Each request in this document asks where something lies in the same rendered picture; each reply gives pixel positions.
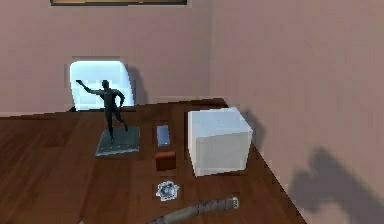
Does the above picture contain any white cube box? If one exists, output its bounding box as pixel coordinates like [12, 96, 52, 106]
[187, 106, 254, 178]

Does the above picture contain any brown box with grey top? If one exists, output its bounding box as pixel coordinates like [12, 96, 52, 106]
[154, 124, 177, 172]

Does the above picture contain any dark human figure statue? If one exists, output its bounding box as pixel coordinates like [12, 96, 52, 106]
[75, 79, 141, 158]

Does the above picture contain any small silver alarm clock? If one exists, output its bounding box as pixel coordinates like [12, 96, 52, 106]
[155, 180, 181, 202]

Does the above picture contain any grey brown baseball bat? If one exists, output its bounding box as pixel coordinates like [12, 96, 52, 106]
[145, 196, 240, 224]

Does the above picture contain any white chair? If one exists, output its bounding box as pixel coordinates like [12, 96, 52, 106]
[68, 60, 135, 112]

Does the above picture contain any brown wooden table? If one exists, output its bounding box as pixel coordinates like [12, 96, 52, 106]
[0, 97, 308, 224]

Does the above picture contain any framed wall picture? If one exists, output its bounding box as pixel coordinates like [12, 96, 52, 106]
[49, 0, 188, 7]

